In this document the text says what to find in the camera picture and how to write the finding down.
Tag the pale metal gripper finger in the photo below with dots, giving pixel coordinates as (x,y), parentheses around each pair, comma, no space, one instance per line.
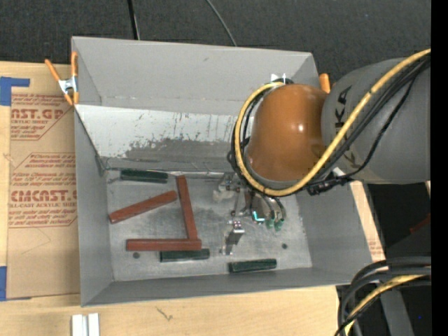
(234,238)
(221,194)

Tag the dark green flat block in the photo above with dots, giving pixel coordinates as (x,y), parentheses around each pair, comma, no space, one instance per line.
(252,266)
(185,255)
(144,176)

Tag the red-brown flat block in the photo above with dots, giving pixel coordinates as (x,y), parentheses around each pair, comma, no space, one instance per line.
(162,245)
(143,206)
(186,208)

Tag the grey metal bin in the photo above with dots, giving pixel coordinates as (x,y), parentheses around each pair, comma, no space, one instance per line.
(157,75)

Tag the black cylinder on white bracket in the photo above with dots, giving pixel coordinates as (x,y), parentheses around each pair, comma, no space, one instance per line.
(323,187)

